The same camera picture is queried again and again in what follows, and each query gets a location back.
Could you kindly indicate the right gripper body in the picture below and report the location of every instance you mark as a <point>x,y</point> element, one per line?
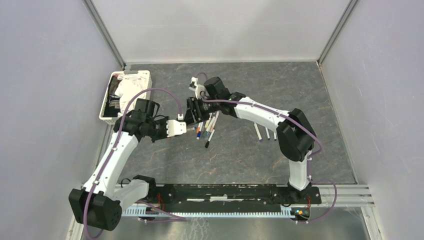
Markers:
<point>165,127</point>

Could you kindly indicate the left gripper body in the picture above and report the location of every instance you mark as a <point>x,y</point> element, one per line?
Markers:
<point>197,111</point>

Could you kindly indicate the blue capped marker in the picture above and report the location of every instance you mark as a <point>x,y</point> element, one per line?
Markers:
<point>199,132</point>

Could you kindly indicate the marker one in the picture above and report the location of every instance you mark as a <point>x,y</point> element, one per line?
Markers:
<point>258,132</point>

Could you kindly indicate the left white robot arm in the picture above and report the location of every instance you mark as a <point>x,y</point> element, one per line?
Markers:
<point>98,203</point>

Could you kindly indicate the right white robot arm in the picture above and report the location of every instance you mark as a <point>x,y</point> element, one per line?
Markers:
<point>294,133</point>

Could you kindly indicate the orange capped marker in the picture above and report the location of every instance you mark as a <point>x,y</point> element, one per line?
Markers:
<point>201,124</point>

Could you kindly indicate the black capped marker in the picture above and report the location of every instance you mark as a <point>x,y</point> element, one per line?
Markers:
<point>209,138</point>

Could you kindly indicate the white plastic basket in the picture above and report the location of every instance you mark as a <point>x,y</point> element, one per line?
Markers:
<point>110,105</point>

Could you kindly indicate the white cloth in basket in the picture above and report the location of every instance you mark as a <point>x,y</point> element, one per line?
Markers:
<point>129,85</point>

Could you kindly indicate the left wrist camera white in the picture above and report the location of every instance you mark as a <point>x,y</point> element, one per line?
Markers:
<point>176,127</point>

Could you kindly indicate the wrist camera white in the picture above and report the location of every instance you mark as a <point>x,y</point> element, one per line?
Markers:
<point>196,87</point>
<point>176,127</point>

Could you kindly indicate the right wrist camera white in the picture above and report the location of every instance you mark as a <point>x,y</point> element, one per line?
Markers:
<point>196,87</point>

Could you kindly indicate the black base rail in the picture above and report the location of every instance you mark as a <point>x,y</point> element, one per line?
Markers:
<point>231,197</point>

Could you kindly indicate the white cable duct strip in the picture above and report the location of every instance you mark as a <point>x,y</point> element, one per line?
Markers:
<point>144,211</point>

